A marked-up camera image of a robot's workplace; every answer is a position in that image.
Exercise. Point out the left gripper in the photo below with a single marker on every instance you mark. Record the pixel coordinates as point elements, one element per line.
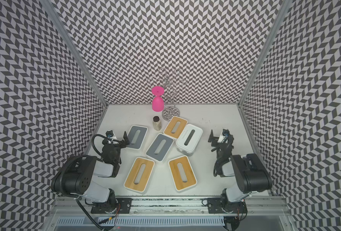
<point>120,141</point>

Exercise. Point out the grey lid box centre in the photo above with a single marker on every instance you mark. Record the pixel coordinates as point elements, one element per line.
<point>159,147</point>

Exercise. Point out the aluminium front rail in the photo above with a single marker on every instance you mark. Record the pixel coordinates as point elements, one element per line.
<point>265,212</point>

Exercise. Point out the grey lid box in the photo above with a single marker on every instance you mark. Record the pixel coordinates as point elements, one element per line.
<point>159,147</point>
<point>136,136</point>

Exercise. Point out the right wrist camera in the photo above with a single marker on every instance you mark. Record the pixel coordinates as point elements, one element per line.
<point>224,136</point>

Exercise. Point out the grey lid box left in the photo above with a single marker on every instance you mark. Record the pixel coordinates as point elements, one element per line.
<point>136,136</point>

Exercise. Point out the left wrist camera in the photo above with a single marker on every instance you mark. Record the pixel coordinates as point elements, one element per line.
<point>110,134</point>

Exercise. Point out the small brown-capped jar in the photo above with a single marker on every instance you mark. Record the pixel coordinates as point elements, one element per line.
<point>157,125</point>

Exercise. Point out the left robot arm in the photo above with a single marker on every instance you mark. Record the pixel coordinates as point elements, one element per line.
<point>75,178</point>

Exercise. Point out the bamboo lid box back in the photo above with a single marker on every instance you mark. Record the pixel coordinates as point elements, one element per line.
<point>175,127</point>

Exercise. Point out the pink plastic goblet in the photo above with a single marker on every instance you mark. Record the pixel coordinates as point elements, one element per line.
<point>158,102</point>

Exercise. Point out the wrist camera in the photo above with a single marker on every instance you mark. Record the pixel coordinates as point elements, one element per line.
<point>224,136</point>
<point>110,134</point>

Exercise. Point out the bamboo lid box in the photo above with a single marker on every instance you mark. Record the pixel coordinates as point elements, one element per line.
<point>139,175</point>
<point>175,127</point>
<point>182,173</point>

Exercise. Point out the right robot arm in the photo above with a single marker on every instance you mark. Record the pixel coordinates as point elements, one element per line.
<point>249,171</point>

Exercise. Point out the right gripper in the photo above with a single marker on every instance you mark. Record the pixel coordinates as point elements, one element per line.
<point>216,141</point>

